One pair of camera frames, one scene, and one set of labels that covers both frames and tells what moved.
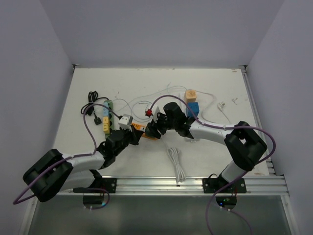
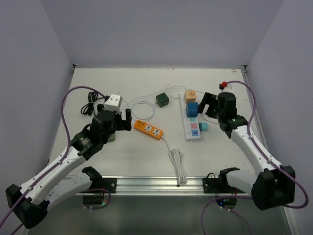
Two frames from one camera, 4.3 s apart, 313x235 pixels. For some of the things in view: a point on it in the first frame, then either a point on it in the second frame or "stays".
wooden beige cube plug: [190, 96] stays
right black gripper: [153, 131] -> [209, 99]
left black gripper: [135, 135] -> [125, 125]
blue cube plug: [194, 107] stays
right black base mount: [212, 185] stays
